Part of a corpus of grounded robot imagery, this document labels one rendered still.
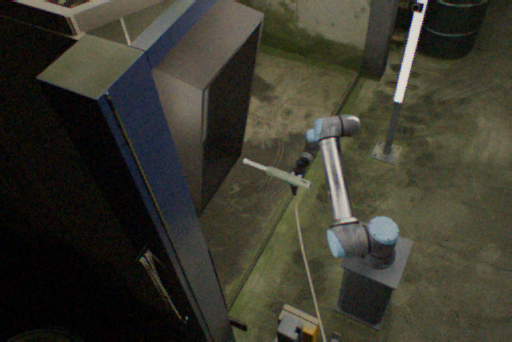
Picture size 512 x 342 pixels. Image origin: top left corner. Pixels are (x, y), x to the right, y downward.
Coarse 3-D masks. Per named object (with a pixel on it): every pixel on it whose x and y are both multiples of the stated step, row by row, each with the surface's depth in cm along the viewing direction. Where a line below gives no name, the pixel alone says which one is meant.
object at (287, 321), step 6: (282, 318) 132; (288, 318) 132; (294, 318) 132; (282, 324) 131; (288, 324) 131; (294, 324) 131; (300, 324) 131; (282, 330) 130; (288, 330) 130; (294, 330) 130; (300, 330) 131; (282, 336) 131; (288, 336) 129; (294, 336) 129; (300, 336) 135
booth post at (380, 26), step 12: (372, 0) 371; (384, 0) 366; (396, 0) 368; (372, 12) 378; (384, 12) 373; (396, 12) 386; (372, 24) 386; (384, 24) 381; (372, 36) 395; (384, 36) 389; (372, 48) 404; (384, 48) 398; (372, 60) 413; (384, 60) 412; (372, 72) 423
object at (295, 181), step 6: (246, 162) 309; (252, 162) 308; (264, 168) 305; (270, 168) 303; (276, 168) 303; (270, 174) 304; (276, 174) 300; (282, 174) 299; (288, 174) 299; (288, 180) 298; (294, 180) 296; (300, 180) 295; (306, 180) 295; (294, 186) 303; (300, 186) 297; (306, 186) 293; (294, 192) 310
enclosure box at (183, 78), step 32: (224, 0) 228; (192, 32) 213; (224, 32) 216; (256, 32) 237; (160, 64) 200; (192, 64) 202; (224, 64) 206; (160, 96) 212; (192, 96) 201; (224, 96) 288; (192, 128) 220; (224, 128) 313; (192, 160) 242; (224, 160) 322; (192, 192) 270
